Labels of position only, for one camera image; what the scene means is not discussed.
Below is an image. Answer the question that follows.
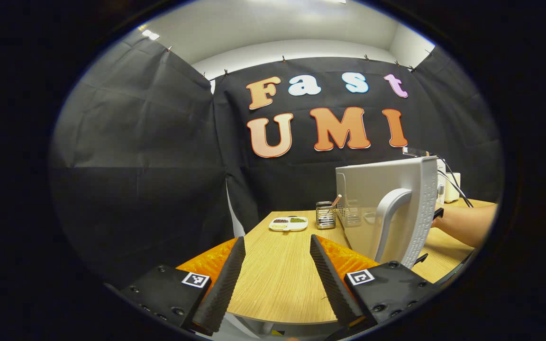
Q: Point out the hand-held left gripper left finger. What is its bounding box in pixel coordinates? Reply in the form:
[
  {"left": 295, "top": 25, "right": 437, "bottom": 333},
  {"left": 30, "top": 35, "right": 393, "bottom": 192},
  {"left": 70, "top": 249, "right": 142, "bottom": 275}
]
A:
[{"left": 118, "top": 236, "right": 247, "bottom": 337}]

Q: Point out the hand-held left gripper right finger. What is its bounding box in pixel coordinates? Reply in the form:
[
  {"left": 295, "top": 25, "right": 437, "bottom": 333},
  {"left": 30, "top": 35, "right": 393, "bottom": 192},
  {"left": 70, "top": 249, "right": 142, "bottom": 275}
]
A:
[{"left": 309, "top": 234, "right": 443, "bottom": 329}]

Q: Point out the white microwave oven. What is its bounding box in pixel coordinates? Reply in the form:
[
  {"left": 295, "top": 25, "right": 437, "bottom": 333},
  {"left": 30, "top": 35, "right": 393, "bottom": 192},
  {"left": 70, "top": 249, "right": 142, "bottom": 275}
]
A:
[{"left": 335, "top": 155, "right": 446, "bottom": 269}]

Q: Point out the white toaster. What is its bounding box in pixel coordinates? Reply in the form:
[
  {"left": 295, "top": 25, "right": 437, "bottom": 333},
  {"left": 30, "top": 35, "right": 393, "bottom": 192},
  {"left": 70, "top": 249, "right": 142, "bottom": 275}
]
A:
[{"left": 444, "top": 172, "right": 462, "bottom": 203}]

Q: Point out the white divided snack dish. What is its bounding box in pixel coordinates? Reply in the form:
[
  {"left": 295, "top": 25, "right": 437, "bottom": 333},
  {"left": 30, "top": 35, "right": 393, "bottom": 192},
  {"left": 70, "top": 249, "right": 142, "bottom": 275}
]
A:
[{"left": 268, "top": 216, "right": 309, "bottom": 233}]

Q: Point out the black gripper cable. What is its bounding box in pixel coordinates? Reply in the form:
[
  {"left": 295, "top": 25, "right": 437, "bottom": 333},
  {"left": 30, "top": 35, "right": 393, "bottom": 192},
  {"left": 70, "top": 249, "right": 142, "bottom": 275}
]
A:
[{"left": 437, "top": 156, "right": 473, "bottom": 209}]

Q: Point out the metal wire utensil holder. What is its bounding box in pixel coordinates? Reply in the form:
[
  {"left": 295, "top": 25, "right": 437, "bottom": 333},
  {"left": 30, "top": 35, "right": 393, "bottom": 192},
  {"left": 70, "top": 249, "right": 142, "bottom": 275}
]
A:
[{"left": 316, "top": 201, "right": 337, "bottom": 230}]

